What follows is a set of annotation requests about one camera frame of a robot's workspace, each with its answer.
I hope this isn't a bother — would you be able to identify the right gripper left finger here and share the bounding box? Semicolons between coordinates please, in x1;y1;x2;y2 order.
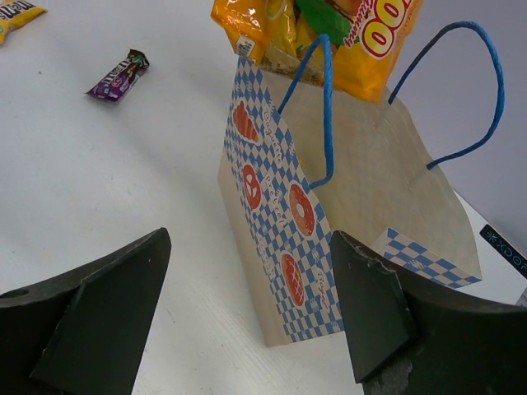
1;228;171;394

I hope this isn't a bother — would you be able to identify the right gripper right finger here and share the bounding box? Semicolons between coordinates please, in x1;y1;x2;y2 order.
330;231;526;394

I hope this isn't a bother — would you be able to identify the orange mango gummy bag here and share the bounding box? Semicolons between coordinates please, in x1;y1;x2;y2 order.
211;0;423;102

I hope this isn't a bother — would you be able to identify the blue checkered paper bag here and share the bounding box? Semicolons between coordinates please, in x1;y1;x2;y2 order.
216;21;506;350

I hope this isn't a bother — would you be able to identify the black xdof label sticker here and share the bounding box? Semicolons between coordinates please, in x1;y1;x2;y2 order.
479;224;527;279

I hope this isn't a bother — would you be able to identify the purple m&m's packet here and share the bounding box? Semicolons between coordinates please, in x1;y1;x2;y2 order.
86;49;150;103

